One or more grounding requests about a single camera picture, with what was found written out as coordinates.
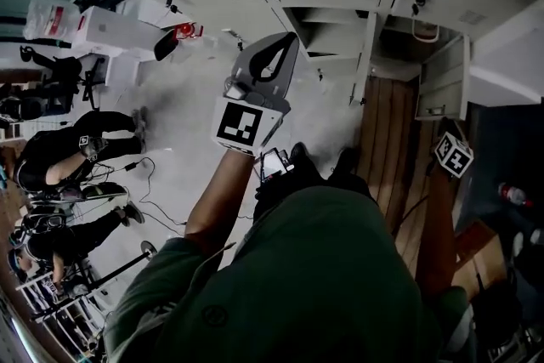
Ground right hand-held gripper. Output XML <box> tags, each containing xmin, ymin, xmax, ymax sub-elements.
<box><xmin>433</xmin><ymin>117</ymin><xmax>474</xmax><ymax>180</ymax></box>

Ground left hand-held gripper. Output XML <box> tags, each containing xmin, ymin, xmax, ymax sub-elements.
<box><xmin>211</xmin><ymin>31</ymin><xmax>303</xmax><ymax>158</ymax></box>

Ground wide grey metal locker door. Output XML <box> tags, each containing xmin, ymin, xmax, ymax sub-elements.
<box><xmin>414</xmin><ymin>33</ymin><xmax>472</xmax><ymax>122</ymax></box>

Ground narrow grey metal locker door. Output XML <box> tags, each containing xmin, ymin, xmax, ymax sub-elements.
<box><xmin>348</xmin><ymin>10</ymin><xmax>380</xmax><ymax>106</ymax></box>

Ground person's right forearm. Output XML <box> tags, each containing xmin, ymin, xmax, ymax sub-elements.
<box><xmin>415</xmin><ymin>165</ymin><xmax>459</xmax><ymax>297</ymax></box>

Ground person's left forearm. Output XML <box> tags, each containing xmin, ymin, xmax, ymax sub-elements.
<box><xmin>184</xmin><ymin>148</ymin><xmax>257</xmax><ymax>269</ymax></box>

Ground grey metal locker cabinet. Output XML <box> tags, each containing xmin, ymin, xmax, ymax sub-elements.
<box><xmin>0</xmin><ymin>0</ymin><xmax>544</xmax><ymax>124</ymax></box>

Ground white hook in locker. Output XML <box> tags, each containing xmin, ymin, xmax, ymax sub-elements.
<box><xmin>411</xmin><ymin>17</ymin><xmax>440</xmax><ymax>43</ymax></box>

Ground red label water bottle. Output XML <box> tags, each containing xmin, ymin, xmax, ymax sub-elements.
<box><xmin>496</xmin><ymin>181</ymin><xmax>534</xmax><ymax>208</ymax></box>

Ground smartphone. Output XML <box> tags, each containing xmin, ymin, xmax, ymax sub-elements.
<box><xmin>253</xmin><ymin>146</ymin><xmax>296</xmax><ymax>183</ymax></box>

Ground person's black trousers and shoes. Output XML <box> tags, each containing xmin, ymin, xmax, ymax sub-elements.
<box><xmin>252</xmin><ymin>142</ymin><xmax>377</xmax><ymax>222</ymax></box>

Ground cardboard box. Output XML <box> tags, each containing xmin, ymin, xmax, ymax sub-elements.
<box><xmin>450</xmin><ymin>219</ymin><xmax>509</xmax><ymax>295</ymax></box>

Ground red lit device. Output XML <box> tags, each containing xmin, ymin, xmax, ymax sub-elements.
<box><xmin>173</xmin><ymin>22</ymin><xmax>204</xmax><ymax>42</ymax></box>

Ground stack of white boxes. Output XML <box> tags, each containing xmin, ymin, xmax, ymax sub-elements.
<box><xmin>71</xmin><ymin>0</ymin><xmax>175</xmax><ymax>88</ymax></box>

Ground black tripod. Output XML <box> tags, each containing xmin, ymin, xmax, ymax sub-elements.
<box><xmin>79</xmin><ymin>56</ymin><xmax>106</xmax><ymax>112</ymax></box>

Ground person's green shirt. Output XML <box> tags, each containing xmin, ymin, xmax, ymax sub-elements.
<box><xmin>103</xmin><ymin>185</ymin><xmax>479</xmax><ymax>363</ymax></box>

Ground black stand with round base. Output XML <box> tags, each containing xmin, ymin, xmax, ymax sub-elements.
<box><xmin>31</xmin><ymin>240</ymin><xmax>159</xmax><ymax>322</ymax></box>

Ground black office chair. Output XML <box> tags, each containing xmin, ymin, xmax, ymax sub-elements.
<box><xmin>19</xmin><ymin>44</ymin><xmax>84</xmax><ymax>116</ymax></box>

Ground clear plastic bag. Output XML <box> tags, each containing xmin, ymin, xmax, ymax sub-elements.
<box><xmin>23</xmin><ymin>0</ymin><xmax>82</xmax><ymax>42</ymax></box>

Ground black floor cable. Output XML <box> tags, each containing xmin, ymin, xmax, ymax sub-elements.
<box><xmin>82</xmin><ymin>156</ymin><xmax>190</xmax><ymax>238</ymax></box>

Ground white wire rack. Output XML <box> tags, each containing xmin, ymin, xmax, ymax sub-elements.
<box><xmin>14</xmin><ymin>269</ymin><xmax>111</xmax><ymax>360</ymax></box>

